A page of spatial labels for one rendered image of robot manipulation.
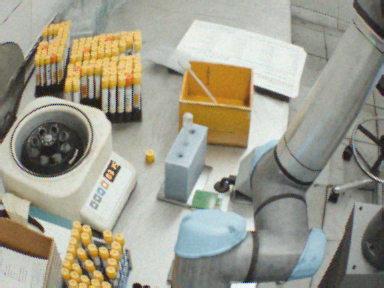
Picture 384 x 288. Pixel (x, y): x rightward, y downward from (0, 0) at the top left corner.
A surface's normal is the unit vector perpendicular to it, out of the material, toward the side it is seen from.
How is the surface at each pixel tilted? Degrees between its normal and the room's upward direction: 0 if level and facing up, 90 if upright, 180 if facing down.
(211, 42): 1
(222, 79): 90
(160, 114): 0
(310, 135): 73
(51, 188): 0
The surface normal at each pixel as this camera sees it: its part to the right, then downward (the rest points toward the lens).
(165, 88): 0.04, -0.72
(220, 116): -0.11, 0.69
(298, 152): -0.61, 0.28
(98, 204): 0.43, -0.54
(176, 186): -0.32, 0.65
